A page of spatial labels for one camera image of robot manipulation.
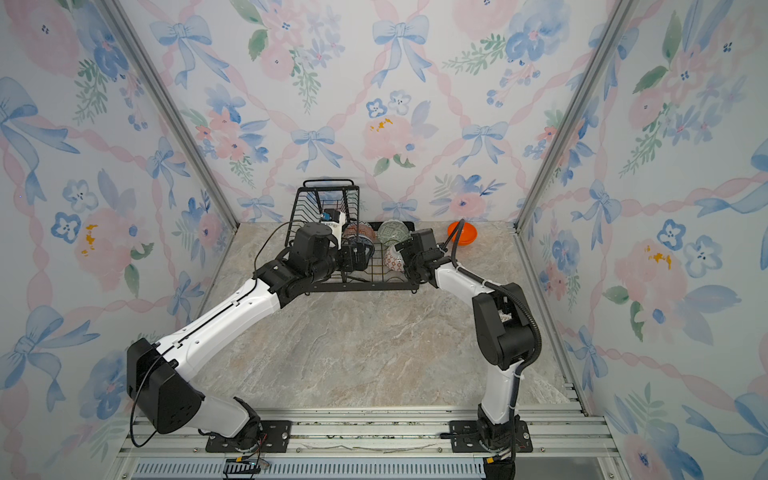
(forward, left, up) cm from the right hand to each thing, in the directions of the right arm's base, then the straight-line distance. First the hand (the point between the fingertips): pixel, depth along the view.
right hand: (398, 252), depth 97 cm
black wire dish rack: (+17, +21, +7) cm, 28 cm away
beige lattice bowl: (+2, +2, -6) cm, 7 cm away
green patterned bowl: (+17, +2, -8) cm, 18 cm away
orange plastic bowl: (+12, -25, -4) cm, 28 cm away
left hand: (-12, +10, +17) cm, 23 cm away
